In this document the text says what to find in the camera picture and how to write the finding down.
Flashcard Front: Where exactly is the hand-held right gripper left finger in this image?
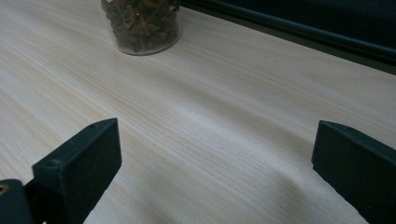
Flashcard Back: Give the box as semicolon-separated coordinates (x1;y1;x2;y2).
23;118;122;224

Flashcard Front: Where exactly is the glass jar of star anise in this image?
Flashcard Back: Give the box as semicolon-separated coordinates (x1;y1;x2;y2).
98;0;183;57

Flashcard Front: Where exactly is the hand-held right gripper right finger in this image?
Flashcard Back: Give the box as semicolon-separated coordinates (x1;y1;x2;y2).
311;120;396;224

